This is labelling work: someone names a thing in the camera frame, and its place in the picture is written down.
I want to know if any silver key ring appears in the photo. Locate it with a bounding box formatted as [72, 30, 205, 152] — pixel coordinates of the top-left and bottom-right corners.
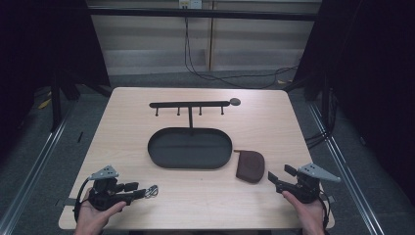
[144, 184, 160, 200]

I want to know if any yellow tape piece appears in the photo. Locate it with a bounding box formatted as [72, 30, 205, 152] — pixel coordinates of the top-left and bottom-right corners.
[37, 97, 53, 111]

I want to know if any left hand-held gripper cable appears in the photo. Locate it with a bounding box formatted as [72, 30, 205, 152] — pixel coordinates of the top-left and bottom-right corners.
[73, 175, 96, 223]

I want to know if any black horizontal frame bar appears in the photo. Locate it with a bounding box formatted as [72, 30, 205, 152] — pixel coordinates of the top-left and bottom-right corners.
[87, 7, 318, 23]

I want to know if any white wall socket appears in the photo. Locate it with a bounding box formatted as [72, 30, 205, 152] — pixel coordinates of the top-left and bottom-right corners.
[178, 0, 204, 10]

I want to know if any metal floor rail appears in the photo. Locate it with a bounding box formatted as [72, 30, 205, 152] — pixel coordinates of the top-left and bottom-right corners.
[0, 106, 76, 235]
[307, 102, 387, 235]

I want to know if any right hand-held gripper cable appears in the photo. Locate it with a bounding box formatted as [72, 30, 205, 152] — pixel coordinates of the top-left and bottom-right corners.
[318, 190, 331, 235]

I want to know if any bundle of black cables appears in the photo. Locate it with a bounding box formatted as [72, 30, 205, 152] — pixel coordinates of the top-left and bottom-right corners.
[304, 129, 331, 150]

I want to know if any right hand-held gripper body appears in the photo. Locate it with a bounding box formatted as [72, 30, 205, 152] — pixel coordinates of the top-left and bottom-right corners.
[275, 163, 342, 205]

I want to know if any hand-held gripper cable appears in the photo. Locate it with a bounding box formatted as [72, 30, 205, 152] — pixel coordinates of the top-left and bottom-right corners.
[73, 175, 96, 223]
[318, 190, 331, 235]

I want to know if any brown pouch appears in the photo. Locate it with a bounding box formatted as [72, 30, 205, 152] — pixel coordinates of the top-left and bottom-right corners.
[235, 149, 266, 184]

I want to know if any black hook rack with tray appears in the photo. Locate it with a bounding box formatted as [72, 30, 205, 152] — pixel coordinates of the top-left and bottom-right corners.
[147, 97, 242, 170]

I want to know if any person's right hand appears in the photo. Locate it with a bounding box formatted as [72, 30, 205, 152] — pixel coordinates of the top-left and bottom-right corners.
[281, 190, 327, 229]

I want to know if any person's left hand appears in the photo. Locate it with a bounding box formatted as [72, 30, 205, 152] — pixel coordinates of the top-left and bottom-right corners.
[74, 187, 128, 235]

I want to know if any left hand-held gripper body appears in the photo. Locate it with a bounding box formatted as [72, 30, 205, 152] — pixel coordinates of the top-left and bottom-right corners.
[87, 164, 135, 212]

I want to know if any black curtain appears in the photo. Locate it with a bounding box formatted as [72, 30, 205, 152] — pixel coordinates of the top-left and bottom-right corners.
[292, 0, 415, 205]
[0, 0, 112, 165]

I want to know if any long black floor cable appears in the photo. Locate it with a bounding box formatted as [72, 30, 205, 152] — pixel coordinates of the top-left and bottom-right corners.
[183, 16, 300, 90]

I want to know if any black stand leg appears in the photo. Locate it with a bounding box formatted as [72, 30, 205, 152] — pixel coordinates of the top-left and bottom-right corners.
[50, 72, 64, 133]

